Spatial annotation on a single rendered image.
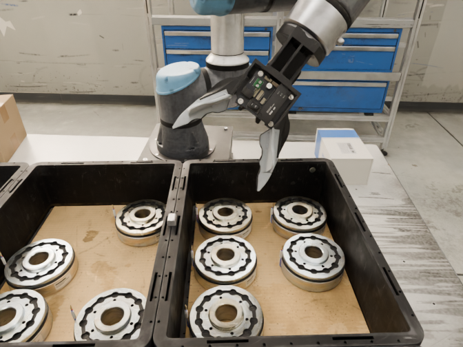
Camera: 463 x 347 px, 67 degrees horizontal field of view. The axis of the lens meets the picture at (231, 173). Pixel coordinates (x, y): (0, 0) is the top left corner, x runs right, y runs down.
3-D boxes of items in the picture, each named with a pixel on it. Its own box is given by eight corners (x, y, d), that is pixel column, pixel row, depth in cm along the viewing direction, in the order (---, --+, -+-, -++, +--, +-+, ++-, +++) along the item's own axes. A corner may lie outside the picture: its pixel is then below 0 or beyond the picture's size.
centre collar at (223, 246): (211, 245, 59) (211, 242, 59) (240, 246, 59) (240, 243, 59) (209, 268, 55) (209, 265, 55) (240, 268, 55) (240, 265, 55)
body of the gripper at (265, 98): (224, 96, 42) (285, 12, 41) (226, 100, 51) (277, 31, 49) (273, 134, 43) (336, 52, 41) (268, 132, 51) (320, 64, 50)
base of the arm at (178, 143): (169, 130, 110) (166, 100, 104) (215, 136, 107) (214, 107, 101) (147, 155, 98) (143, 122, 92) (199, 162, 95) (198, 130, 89)
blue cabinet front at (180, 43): (169, 107, 255) (161, 25, 225) (268, 109, 251) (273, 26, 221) (168, 108, 253) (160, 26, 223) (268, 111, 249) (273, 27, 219)
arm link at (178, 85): (154, 109, 99) (149, 61, 92) (200, 102, 103) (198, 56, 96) (163, 127, 90) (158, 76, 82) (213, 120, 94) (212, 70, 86)
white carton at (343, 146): (313, 151, 120) (317, 128, 115) (348, 152, 120) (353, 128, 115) (326, 184, 103) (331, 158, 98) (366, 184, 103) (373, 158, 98)
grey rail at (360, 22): (149, 22, 231) (149, 14, 228) (413, 25, 221) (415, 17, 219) (146, 25, 222) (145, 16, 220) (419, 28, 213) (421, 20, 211)
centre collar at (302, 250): (295, 244, 60) (295, 242, 59) (323, 242, 60) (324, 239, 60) (302, 266, 55) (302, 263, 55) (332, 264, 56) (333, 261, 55)
